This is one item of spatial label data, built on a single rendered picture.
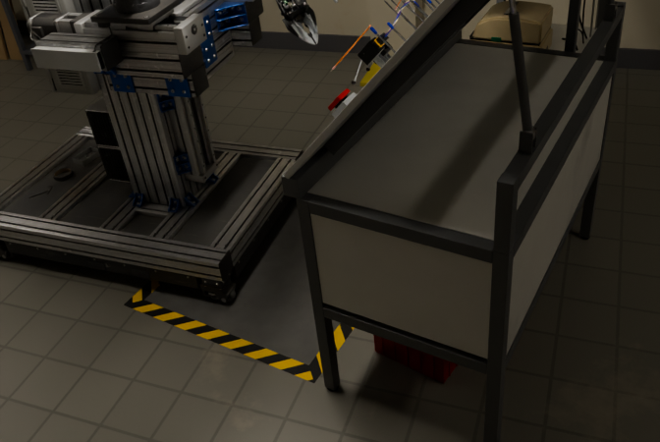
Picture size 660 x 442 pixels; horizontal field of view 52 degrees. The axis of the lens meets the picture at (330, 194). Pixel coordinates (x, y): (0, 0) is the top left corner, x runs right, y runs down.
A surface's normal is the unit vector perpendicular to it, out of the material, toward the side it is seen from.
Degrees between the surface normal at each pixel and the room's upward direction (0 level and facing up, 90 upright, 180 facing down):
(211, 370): 0
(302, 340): 0
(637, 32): 90
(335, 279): 90
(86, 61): 90
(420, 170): 0
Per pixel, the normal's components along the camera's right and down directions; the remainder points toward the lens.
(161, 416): -0.10, -0.82
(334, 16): -0.34, 0.56
